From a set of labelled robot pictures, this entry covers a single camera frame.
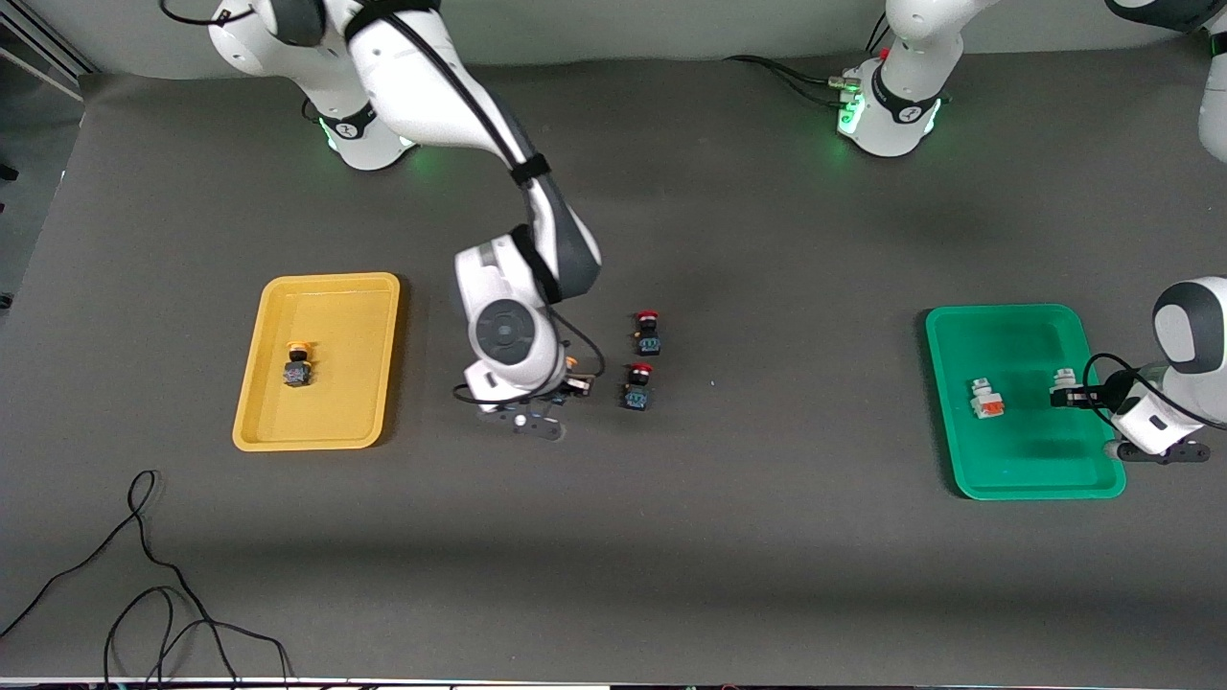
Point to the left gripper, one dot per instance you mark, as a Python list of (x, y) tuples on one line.
[(1111, 391)]

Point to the red mushroom push button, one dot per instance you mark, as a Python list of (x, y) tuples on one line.
[(648, 340), (636, 395)]

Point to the yellow plastic tray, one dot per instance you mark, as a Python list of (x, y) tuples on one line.
[(335, 412)]

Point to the yellow mushroom push button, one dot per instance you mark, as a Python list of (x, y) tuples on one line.
[(572, 363), (299, 372)]

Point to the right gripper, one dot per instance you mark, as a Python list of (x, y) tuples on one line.
[(559, 391)]

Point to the green plastic tray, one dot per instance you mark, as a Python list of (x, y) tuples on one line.
[(1026, 460)]

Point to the white button with orange clip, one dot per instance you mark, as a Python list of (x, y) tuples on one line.
[(987, 402), (1062, 377)]

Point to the grey metal frame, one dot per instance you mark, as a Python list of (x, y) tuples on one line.
[(57, 59)]

